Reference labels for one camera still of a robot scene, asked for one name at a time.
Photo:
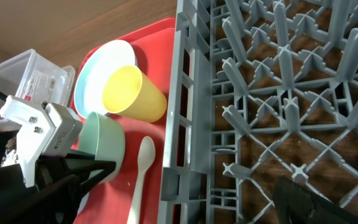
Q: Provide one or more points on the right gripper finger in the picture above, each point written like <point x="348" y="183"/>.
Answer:
<point x="295" y="204"/>

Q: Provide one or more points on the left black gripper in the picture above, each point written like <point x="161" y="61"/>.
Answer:
<point x="73" y="176"/>

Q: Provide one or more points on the green bowl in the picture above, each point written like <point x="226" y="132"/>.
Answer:
<point x="105" y="138"/>

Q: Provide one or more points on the yellow plastic cup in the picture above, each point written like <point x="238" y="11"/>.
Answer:
<point x="130" y="93"/>

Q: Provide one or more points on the white rice grains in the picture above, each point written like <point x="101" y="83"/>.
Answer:
<point x="9" y="158"/>

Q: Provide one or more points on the large light blue plate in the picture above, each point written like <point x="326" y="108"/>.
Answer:
<point x="95" y="73"/>

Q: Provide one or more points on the grey dishwasher rack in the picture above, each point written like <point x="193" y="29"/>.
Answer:
<point x="260" y="90"/>

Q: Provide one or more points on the red serving tray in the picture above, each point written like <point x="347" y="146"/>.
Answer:
<point x="110" y="202"/>

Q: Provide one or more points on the white plastic spoon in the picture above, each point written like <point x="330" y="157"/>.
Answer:
<point x="146" y="157"/>

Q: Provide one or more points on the clear plastic bin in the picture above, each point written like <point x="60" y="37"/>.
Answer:
<point x="34" y="78"/>

